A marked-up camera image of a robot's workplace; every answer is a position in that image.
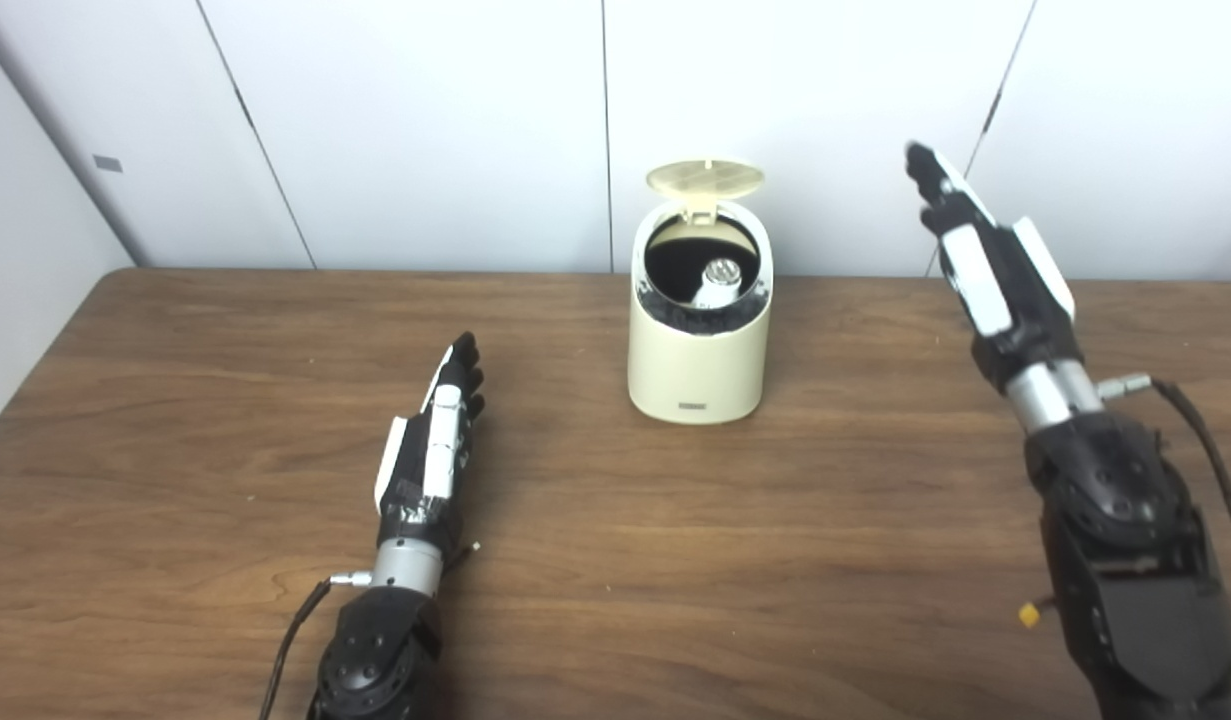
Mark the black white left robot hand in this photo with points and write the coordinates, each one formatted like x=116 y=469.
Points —
x=415 y=480

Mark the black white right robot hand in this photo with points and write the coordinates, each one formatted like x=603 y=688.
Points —
x=1020 y=300

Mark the small white plastic bottle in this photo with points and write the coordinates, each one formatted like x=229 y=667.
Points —
x=720 y=282

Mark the cream round bin lid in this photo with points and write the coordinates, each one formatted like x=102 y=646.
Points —
x=705 y=178

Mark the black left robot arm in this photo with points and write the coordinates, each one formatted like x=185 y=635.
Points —
x=380 y=650

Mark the cream-colored bin body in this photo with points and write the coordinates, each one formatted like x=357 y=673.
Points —
x=700 y=370

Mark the black bin liner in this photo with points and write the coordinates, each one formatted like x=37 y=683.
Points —
x=675 y=260

